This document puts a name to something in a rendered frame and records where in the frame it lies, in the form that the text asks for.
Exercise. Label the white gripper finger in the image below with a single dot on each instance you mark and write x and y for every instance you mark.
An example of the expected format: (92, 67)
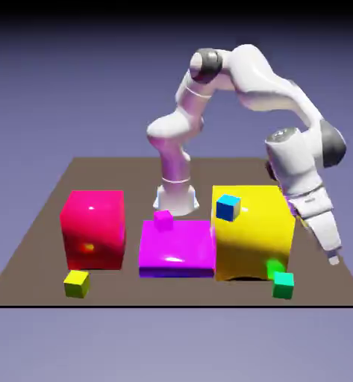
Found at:
(333, 259)

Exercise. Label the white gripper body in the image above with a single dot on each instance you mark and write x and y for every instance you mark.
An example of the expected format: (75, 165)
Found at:
(324, 226)

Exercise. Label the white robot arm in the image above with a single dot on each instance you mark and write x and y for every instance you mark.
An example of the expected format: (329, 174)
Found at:
(292, 167)

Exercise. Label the small green cube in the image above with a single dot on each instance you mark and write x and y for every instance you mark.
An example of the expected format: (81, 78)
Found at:
(283, 285)

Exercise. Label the small blue cube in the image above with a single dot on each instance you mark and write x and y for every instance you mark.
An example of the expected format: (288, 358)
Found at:
(227, 208)

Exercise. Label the small magenta cube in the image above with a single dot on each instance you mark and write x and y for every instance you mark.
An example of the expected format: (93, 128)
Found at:
(163, 221)

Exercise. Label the small yellow cube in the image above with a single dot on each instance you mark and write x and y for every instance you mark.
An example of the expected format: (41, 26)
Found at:
(76, 284)

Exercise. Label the large yellow box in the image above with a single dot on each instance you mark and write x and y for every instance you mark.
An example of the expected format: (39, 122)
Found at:
(253, 235)

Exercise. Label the large magenta box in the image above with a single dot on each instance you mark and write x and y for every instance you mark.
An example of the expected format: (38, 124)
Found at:
(176, 247)

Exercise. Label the large red box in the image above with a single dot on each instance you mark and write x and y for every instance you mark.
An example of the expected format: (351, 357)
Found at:
(92, 229)

